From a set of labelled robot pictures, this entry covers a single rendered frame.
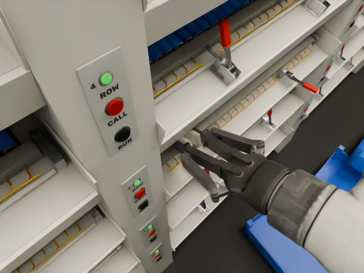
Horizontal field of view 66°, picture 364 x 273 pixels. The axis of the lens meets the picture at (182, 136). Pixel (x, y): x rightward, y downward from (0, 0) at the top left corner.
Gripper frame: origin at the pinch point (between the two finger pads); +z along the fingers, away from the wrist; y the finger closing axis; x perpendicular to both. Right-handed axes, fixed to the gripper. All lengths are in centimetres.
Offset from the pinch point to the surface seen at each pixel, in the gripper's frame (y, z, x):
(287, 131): -51, 6, 43
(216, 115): -10.8, 1.2, 3.4
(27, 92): 19.1, -11.1, -26.2
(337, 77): -94, 7, 44
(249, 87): -22.3, 1.3, 3.3
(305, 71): -40.9, -2.6, 8.4
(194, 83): -2.0, -3.8, -11.9
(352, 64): -104, 6, 43
